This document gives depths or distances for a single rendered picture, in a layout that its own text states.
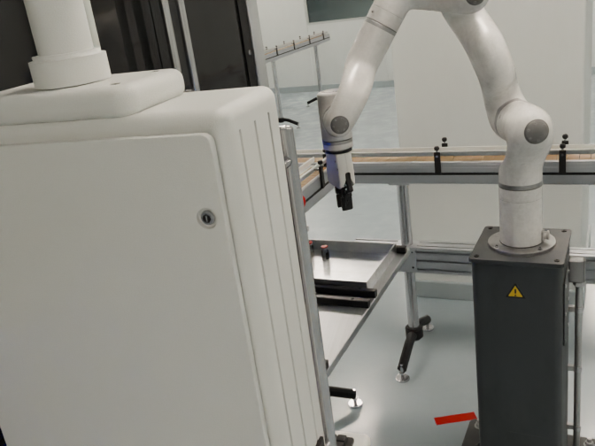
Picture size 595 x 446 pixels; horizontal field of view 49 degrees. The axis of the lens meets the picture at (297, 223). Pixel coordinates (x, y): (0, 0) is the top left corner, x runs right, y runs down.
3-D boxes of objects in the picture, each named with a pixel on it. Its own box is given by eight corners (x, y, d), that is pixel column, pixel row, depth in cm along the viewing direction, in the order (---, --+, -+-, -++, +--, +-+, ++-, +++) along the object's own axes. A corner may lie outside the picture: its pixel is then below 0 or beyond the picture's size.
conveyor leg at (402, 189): (402, 342, 298) (388, 182, 272) (407, 332, 306) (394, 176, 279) (421, 344, 294) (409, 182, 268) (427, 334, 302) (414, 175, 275)
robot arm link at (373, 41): (405, 35, 160) (348, 145, 169) (392, 31, 175) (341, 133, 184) (374, 19, 158) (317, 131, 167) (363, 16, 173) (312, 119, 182)
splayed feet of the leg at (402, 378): (391, 381, 283) (389, 354, 278) (421, 325, 325) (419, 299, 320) (410, 384, 280) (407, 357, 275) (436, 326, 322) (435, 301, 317)
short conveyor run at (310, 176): (269, 249, 220) (262, 205, 215) (229, 247, 227) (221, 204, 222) (341, 184, 278) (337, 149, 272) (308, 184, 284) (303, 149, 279)
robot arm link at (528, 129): (532, 175, 193) (531, 95, 185) (560, 194, 176) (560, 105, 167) (492, 180, 193) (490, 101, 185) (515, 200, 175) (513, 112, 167)
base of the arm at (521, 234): (559, 233, 197) (559, 173, 191) (552, 258, 182) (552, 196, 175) (494, 230, 206) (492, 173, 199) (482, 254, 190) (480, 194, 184)
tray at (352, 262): (255, 284, 187) (253, 272, 186) (294, 248, 208) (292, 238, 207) (367, 294, 172) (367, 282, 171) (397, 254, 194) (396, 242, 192)
